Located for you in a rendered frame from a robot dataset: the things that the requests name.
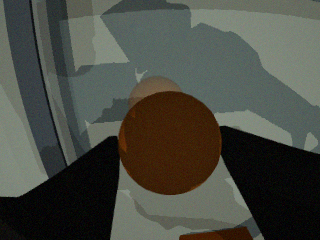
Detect clear low l-shaped wall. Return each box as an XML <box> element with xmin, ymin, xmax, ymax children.
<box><xmin>3</xmin><ymin>0</ymin><xmax>67</xmax><ymax>179</ymax></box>
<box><xmin>31</xmin><ymin>0</ymin><xmax>87</xmax><ymax>167</ymax></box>

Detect translucent orange ball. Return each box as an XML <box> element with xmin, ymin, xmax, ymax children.
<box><xmin>128</xmin><ymin>76</ymin><xmax>183</xmax><ymax>111</ymax></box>

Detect brown ball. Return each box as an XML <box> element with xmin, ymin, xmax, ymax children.
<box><xmin>117</xmin><ymin>91</ymin><xmax>223</xmax><ymax>196</ymax></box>

